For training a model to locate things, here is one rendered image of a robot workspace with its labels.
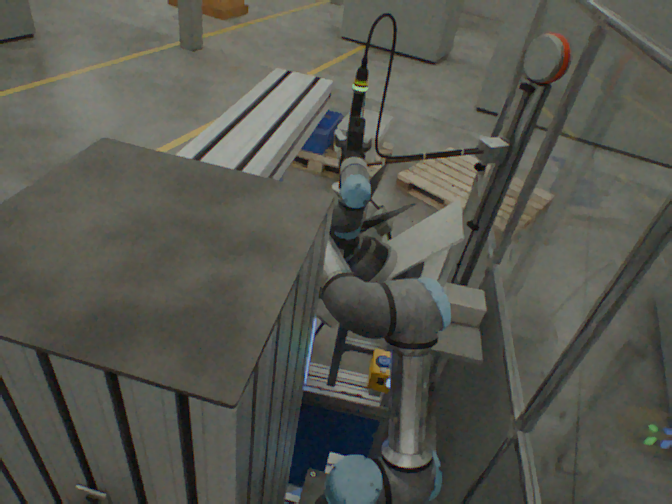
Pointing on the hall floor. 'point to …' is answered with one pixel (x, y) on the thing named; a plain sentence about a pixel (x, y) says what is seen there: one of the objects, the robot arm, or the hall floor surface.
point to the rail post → (380, 440)
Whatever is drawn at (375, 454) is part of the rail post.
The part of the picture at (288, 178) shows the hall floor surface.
